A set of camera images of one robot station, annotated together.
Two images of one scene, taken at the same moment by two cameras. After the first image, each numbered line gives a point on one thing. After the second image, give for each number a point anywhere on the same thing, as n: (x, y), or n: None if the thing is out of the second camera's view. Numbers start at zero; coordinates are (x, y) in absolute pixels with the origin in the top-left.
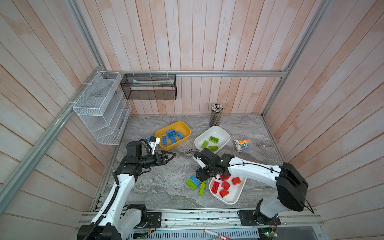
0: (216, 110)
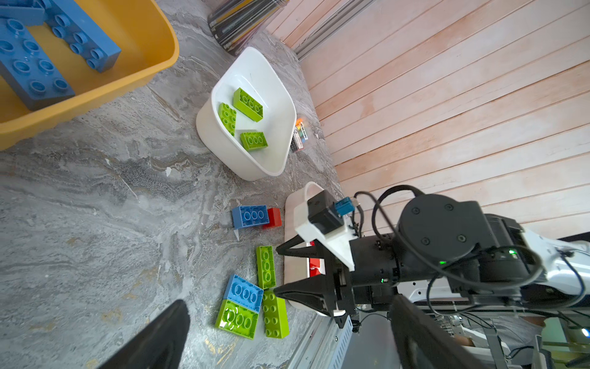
0: (234, 23)
